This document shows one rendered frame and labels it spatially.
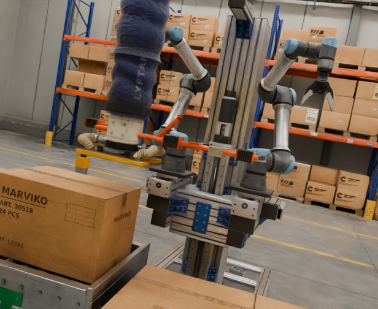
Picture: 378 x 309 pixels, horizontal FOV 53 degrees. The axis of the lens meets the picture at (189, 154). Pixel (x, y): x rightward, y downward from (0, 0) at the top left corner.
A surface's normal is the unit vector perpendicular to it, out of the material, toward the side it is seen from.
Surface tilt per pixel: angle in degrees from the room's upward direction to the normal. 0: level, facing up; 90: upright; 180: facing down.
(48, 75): 90
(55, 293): 90
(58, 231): 90
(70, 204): 90
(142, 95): 74
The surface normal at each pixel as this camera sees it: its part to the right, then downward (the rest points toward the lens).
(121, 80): -0.27, -0.25
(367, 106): -0.31, 0.02
